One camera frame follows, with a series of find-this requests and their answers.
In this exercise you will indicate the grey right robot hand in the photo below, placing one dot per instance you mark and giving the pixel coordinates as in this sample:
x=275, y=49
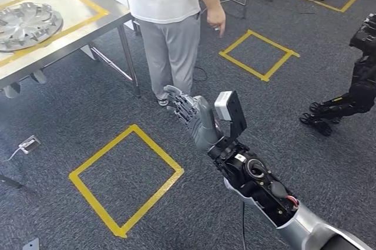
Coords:
x=202, y=124

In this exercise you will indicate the silver plastic wheel hubcap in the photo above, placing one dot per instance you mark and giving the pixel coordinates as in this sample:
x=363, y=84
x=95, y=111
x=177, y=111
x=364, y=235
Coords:
x=26, y=26

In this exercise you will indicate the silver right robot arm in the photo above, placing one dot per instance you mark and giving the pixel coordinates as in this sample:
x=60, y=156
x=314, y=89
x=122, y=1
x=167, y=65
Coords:
x=258, y=178

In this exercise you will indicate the yellow tape on workbench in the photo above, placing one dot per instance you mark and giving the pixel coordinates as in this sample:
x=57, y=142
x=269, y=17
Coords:
x=87, y=0

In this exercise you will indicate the steel workbench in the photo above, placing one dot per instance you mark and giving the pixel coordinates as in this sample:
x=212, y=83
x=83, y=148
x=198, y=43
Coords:
x=76, y=7

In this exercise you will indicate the person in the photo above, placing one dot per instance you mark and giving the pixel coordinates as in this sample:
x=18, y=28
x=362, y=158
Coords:
x=164, y=46

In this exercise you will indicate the black humanoid robot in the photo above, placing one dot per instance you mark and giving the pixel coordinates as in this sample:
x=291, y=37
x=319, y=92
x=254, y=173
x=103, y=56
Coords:
x=361, y=89

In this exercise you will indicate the grey floor socket box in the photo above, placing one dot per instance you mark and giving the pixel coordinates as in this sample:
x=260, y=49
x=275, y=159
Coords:
x=29, y=144

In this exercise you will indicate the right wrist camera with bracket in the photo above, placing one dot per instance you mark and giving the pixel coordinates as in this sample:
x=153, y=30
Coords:
x=235, y=112

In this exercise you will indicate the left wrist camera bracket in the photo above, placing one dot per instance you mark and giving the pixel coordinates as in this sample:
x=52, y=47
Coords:
x=32, y=245

